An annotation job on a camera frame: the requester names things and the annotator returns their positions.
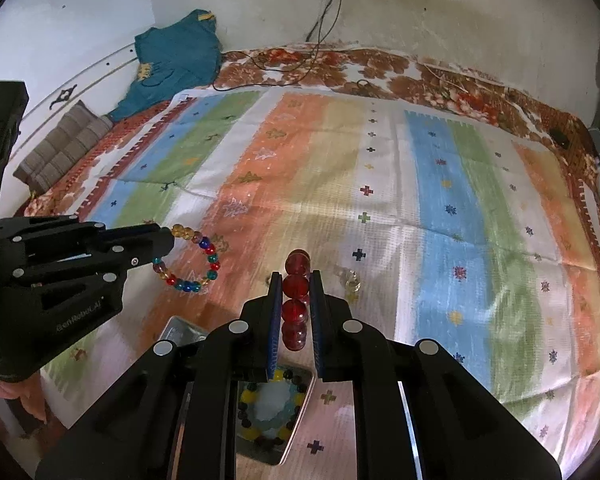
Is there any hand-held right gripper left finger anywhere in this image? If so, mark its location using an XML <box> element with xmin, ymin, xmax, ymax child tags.
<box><xmin>35</xmin><ymin>271</ymin><xmax>284</xmax><ymax>480</ymax></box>

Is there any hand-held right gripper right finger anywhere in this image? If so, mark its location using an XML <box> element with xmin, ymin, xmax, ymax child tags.
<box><xmin>310</xmin><ymin>270</ymin><xmax>563</xmax><ymax>480</ymax></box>

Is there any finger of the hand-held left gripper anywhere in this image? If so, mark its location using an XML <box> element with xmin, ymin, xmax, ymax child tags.
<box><xmin>0</xmin><ymin>214</ymin><xmax>174</xmax><ymax>250</ymax></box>
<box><xmin>9</xmin><ymin>241</ymin><xmax>177</xmax><ymax>284</ymax></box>

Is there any red bead bracelet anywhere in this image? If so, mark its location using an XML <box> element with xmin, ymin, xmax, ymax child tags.
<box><xmin>281</xmin><ymin>248</ymin><xmax>312</xmax><ymax>352</ymax></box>

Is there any black and yellow bead bracelet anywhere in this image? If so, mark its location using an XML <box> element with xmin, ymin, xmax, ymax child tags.
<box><xmin>237</xmin><ymin>367</ymin><xmax>309</xmax><ymax>450</ymax></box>

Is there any light blue bead bracelet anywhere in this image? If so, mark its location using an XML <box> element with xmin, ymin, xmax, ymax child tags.
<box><xmin>254</xmin><ymin>384</ymin><xmax>302</xmax><ymax>432</ymax></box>

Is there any multicoloured glass bead bracelet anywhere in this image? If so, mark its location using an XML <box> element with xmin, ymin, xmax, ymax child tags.
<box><xmin>151</xmin><ymin>223</ymin><xmax>221</xmax><ymax>294</ymax></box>

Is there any silver metal tin box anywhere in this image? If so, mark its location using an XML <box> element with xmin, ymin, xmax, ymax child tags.
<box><xmin>157</xmin><ymin>314</ymin><xmax>317</xmax><ymax>467</ymax></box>

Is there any person's left hand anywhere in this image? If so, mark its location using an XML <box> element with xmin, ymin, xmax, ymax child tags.
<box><xmin>0</xmin><ymin>362</ymin><xmax>49</xmax><ymax>423</ymax></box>

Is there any brown striped folded cloth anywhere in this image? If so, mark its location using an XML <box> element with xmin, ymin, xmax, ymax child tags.
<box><xmin>13</xmin><ymin>99</ymin><xmax>114</xmax><ymax>195</ymax></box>

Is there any striped colourful cloth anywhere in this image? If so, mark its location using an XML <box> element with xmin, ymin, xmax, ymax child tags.
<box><xmin>40</xmin><ymin>86</ymin><xmax>600</xmax><ymax>480</ymax></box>

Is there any white bed headboard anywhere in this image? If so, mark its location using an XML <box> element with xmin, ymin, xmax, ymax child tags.
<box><xmin>10</xmin><ymin>41</ymin><xmax>137</xmax><ymax>161</ymax></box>

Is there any teal shirt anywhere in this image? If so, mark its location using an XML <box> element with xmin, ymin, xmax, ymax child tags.
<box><xmin>111</xmin><ymin>8</ymin><xmax>224</xmax><ymax>122</ymax></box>

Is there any black charger cable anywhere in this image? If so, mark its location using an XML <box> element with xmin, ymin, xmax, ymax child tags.
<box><xmin>305</xmin><ymin>0</ymin><xmax>342</xmax><ymax>42</ymax></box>
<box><xmin>212</xmin><ymin>0</ymin><xmax>346</xmax><ymax>92</ymax></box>

